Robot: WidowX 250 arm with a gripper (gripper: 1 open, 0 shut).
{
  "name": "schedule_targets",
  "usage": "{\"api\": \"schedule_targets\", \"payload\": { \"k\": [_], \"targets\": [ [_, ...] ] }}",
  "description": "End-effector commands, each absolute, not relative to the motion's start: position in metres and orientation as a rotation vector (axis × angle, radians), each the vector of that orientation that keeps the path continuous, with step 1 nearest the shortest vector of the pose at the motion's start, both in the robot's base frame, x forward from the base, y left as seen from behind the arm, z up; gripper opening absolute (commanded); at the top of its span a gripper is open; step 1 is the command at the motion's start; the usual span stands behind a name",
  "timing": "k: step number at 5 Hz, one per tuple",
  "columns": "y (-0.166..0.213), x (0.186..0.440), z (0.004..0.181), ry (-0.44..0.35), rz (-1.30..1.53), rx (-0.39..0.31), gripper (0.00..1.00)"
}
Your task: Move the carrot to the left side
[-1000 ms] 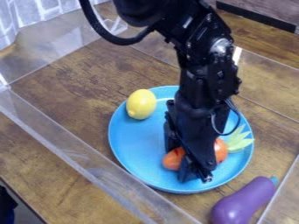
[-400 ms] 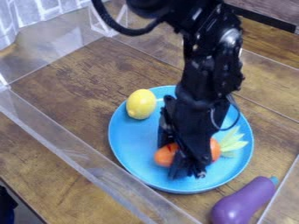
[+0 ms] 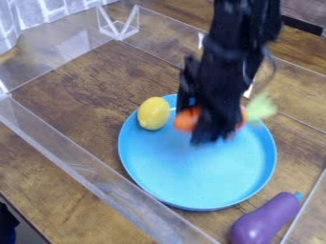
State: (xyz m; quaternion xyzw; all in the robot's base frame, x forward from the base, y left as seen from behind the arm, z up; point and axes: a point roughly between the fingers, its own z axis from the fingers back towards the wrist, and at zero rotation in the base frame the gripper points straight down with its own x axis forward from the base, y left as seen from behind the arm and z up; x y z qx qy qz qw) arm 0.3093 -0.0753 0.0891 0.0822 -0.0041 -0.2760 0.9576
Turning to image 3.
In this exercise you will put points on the purple toy eggplant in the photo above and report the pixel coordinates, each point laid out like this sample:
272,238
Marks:
257,227

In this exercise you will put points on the orange toy carrot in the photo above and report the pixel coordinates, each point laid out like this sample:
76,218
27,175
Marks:
259,109

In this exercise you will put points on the yellow toy lemon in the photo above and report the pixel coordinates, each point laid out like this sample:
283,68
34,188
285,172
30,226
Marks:
154,113

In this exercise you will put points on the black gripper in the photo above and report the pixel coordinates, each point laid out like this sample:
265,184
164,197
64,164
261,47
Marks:
212,84

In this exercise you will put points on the blue round plate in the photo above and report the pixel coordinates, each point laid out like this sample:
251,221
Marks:
201,178

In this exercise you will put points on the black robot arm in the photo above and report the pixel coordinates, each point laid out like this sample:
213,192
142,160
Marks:
247,24

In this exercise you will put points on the clear acrylic enclosure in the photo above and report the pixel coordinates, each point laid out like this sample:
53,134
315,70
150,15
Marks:
74,83

